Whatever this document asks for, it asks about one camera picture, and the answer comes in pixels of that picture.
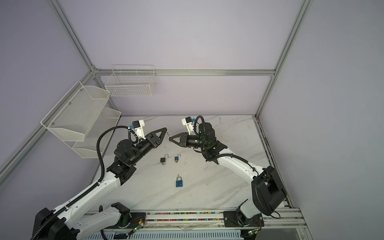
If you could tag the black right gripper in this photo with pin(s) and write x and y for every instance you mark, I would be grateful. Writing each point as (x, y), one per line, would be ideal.
(184, 140)

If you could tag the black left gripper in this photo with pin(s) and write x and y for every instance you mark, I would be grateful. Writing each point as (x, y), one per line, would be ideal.
(153, 139)

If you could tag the black padlock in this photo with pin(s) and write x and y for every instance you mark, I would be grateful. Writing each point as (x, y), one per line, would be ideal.
(164, 159)

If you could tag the large blue padlock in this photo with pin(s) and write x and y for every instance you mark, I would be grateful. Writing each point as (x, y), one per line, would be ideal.
(179, 182)

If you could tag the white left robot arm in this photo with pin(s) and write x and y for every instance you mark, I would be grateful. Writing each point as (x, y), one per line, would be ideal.
(68, 222)

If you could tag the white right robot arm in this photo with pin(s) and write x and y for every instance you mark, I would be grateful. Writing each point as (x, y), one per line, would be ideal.
(267, 188)

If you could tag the lower white mesh shelf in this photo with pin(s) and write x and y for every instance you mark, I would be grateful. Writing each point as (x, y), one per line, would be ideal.
(106, 120)

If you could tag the white mesh shelf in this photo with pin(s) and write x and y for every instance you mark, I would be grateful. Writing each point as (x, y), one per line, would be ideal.
(106, 120)
(73, 117)

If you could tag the upper white mesh shelf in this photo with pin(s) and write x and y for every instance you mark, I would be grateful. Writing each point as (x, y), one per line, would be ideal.
(73, 117)

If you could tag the aluminium frame horizontal beam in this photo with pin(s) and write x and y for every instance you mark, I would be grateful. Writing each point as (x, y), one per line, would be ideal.
(162, 72)

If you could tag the white wire basket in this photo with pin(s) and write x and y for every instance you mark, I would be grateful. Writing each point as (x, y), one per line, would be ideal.
(132, 81)

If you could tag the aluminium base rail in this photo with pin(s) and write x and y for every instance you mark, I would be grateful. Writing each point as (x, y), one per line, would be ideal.
(224, 224)

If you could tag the aluminium frame corner post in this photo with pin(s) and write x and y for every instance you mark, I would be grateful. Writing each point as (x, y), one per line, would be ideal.
(304, 9)

